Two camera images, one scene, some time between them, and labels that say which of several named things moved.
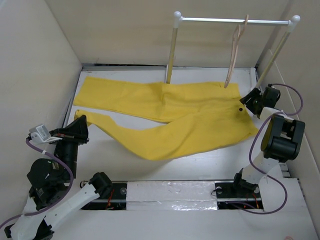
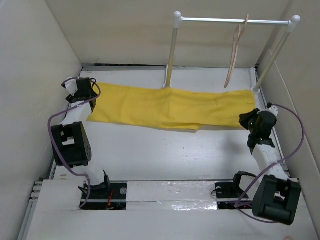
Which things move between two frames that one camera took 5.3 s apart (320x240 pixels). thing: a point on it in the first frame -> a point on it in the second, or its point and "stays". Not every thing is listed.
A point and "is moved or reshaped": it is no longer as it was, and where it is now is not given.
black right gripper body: (260, 100) -> (248, 121)
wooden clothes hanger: (236, 35) stays
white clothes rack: (293, 22) stays
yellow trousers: (157, 121) is moved or reshaped
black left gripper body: (68, 151) -> (70, 97)
